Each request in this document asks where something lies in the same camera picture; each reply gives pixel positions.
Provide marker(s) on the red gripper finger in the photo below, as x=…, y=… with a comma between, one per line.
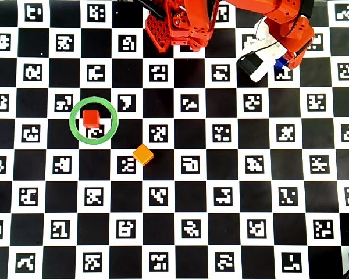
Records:
x=295, y=61

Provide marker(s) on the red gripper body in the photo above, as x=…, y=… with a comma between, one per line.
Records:
x=294, y=60

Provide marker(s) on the blue cube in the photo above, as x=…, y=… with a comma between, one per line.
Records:
x=280, y=63

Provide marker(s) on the orange cube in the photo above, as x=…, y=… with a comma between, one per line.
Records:
x=143, y=155

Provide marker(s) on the red cube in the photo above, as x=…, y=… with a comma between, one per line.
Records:
x=90, y=118

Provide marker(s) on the red robot base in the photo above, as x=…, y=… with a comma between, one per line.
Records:
x=158, y=32

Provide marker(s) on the red robot arm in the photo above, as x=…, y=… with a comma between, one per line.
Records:
x=200, y=17

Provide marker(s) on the clear adhesive tape strip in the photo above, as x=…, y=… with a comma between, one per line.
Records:
x=321, y=3

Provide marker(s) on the black white marker checkerboard mat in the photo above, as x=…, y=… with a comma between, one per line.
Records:
x=174, y=203

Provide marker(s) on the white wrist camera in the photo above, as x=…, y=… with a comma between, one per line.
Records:
x=260, y=72

